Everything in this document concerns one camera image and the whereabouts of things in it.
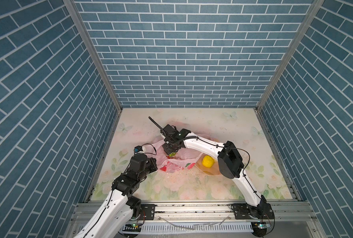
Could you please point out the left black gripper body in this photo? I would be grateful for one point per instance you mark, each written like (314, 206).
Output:
(149, 167)

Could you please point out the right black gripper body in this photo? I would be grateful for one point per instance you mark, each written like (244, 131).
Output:
(168, 147)

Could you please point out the pink plastic bag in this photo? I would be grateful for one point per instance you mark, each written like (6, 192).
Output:
(184, 159)

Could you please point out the yellow fake lemon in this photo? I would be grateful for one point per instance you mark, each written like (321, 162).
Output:
(208, 161)

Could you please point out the peach lotus shaped bowl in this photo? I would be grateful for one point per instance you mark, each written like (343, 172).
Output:
(207, 168)

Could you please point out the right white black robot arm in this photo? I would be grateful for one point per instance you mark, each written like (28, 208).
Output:
(230, 164)

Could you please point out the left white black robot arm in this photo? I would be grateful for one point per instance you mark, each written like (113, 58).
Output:
(121, 205)

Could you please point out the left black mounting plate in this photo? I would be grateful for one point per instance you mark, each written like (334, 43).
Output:
(144, 212)

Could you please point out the black mounting plate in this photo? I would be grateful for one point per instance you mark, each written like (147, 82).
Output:
(144, 212)
(245, 211)

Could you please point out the white ventilation grille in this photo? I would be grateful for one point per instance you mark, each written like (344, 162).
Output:
(188, 228)

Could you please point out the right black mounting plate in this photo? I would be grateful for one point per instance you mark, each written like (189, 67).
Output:
(245, 211)

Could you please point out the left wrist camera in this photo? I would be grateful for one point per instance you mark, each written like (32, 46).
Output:
(138, 149)

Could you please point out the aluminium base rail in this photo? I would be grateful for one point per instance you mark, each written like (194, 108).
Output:
(296, 212)

